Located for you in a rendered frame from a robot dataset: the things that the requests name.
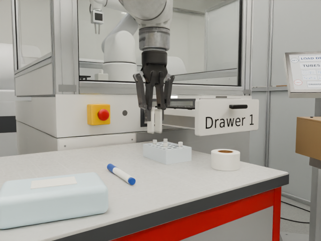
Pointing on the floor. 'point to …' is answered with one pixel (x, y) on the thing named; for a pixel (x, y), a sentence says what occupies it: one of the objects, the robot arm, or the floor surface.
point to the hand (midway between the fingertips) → (154, 121)
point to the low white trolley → (156, 198)
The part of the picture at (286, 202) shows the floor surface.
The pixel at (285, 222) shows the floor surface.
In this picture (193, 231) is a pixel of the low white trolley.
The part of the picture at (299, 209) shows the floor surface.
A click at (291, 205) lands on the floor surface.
